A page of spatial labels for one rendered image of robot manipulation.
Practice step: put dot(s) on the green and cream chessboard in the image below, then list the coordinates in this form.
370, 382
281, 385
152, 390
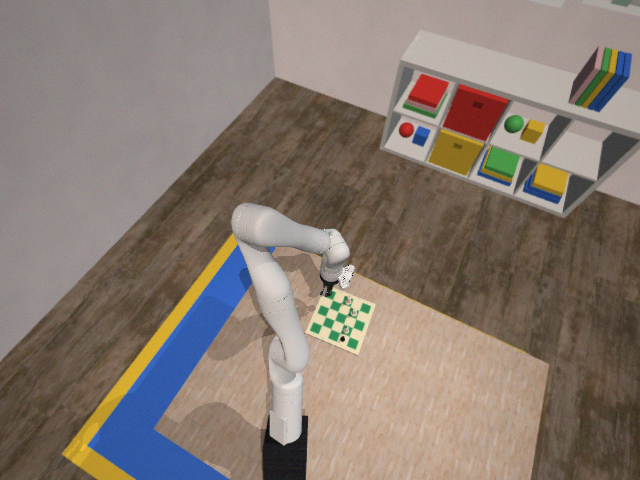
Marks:
332, 316

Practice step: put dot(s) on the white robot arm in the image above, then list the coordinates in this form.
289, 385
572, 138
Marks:
256, 228

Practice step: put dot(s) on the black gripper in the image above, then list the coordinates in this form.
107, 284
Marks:
328, 286

